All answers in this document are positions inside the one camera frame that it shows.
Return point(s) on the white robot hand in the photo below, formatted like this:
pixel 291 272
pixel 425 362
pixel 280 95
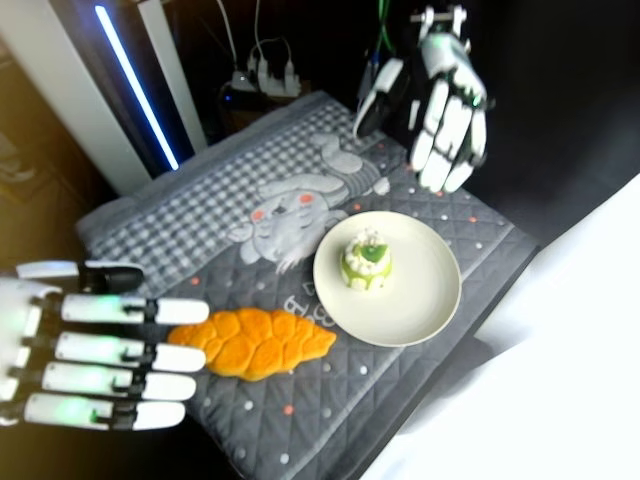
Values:
pixel 450 75
pixel 90 350

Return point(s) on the orange croissant bread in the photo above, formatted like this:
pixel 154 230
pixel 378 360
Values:
pixel 255 342

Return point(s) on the green and white toy cake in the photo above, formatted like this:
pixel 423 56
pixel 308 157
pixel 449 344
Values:
pixel 365 265

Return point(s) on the round cream plate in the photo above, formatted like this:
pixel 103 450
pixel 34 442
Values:
pixel 420 295

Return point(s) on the white power strip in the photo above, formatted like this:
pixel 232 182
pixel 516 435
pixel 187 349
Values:
pixel 270 85

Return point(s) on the grey quilt with bear print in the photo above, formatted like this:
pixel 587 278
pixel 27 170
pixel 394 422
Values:
pixel 300 415

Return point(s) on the white pillar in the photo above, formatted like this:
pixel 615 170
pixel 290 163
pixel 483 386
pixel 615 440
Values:
pixel 65 85

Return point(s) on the blue light strip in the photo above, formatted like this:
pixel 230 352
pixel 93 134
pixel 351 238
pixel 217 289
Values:
pixel 135 85

